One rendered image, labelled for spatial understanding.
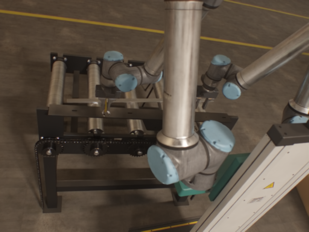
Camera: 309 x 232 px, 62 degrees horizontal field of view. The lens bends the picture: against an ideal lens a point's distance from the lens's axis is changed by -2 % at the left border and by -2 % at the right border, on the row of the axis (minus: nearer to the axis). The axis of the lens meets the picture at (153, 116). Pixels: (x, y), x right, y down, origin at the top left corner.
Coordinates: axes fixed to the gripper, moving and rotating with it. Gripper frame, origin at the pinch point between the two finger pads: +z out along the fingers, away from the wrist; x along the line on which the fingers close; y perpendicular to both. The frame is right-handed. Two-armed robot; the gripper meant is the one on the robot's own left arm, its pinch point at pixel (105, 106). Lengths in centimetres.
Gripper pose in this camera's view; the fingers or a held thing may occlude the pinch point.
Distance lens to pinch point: 149.2
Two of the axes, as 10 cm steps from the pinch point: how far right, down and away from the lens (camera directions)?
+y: -1.8, -7.0, 6.9
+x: -9.6, -0.4, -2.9
